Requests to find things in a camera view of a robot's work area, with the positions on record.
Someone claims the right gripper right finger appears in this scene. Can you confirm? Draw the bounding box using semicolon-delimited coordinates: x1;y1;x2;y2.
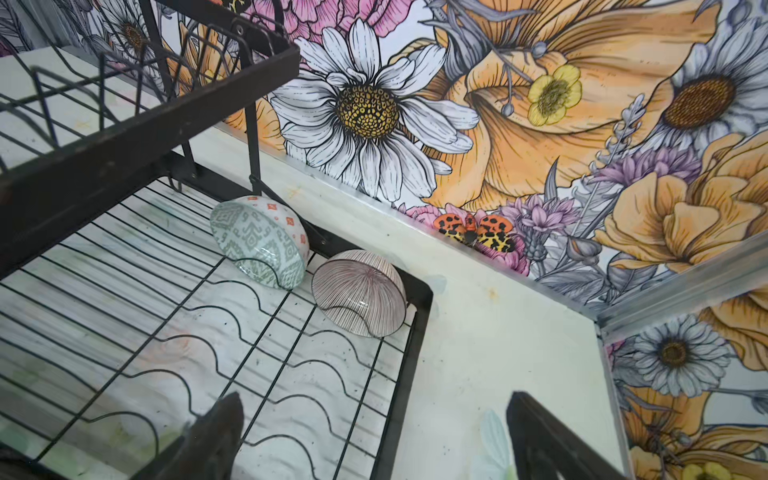
506;391;624;480

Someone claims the black wire dish rack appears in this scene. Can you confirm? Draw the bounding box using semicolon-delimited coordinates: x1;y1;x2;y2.
1;1;432;479

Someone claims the pink striped bowl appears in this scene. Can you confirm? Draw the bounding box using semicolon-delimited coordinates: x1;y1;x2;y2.
311;249;407;338

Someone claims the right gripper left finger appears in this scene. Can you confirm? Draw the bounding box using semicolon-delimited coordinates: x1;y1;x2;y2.
132;392;244;480

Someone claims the green geometric pattern bowl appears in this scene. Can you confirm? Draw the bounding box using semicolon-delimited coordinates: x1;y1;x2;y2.
209;195;310;290

